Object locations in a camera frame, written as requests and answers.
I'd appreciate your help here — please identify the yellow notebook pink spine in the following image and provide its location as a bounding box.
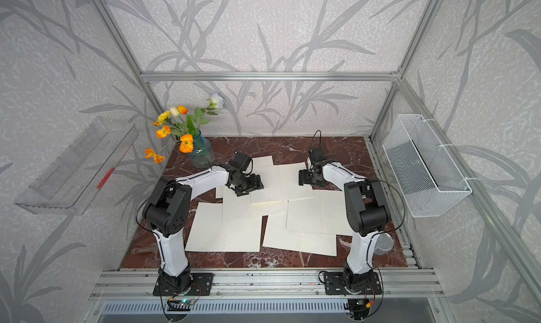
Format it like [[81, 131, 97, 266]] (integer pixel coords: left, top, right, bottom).
[[250, 162, 314, 204]]

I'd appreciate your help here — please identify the purple notebook green spine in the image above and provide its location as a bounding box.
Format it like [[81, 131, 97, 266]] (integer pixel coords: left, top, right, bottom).
[[286, 190, 353, 236]]

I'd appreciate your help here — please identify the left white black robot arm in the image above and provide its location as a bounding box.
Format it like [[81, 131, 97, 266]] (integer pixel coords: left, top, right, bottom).
[[142, 164, 263, 278]]

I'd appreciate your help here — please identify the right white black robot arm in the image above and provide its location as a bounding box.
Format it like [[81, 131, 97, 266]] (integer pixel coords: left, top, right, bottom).
[[299, 159, 390, 276]]

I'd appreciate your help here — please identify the open notebook centre left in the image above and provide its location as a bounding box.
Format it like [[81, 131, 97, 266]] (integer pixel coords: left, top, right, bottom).
[[222, 186, 287, 222]]

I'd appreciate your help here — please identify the open notebook front left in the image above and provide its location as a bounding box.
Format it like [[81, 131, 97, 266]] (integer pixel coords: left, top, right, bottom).
[[185, 203, 262, 253]]

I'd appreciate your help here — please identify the open notebook front right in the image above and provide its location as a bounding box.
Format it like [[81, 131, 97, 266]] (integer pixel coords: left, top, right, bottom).
[[262, 214, 337, 257]]

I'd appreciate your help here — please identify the glass vase with flowers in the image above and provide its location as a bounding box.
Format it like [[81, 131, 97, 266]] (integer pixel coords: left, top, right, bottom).
[[152, 93, 224, 168]]

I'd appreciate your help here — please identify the clear glass cup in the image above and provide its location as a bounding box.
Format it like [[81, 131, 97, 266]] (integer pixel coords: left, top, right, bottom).
[[373, 233, 394, 255]]

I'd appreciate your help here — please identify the brown slotted spatula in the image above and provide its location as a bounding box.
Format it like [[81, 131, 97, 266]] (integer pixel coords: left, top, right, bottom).
[[130, 246, 159, 255]]

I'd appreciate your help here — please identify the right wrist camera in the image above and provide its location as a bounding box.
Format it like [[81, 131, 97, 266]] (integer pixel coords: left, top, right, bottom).
[[309, 147, 327, 164]]

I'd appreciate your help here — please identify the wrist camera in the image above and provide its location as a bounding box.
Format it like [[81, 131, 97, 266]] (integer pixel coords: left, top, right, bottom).
[[309, 147, 327, 164], [230, 151, 252, 172]]

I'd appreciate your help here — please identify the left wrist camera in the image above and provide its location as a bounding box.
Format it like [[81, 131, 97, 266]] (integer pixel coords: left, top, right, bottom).
[[230, 151, 252, 172]]

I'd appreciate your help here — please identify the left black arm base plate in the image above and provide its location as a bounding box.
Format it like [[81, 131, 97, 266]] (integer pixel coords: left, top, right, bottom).
[[152, 272, 214, 297]]

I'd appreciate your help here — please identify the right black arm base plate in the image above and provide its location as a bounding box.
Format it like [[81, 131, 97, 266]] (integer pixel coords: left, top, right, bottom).
[[318, 270, 383, 297]]

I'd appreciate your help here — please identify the white wire mesh basket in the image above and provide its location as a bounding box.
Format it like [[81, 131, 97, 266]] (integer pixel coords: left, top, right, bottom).
[[383, 114, 472, 218]]

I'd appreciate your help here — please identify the clear plastic wall tray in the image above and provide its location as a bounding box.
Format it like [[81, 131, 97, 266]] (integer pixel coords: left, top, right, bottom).
[[14, 117, 139, 215]]

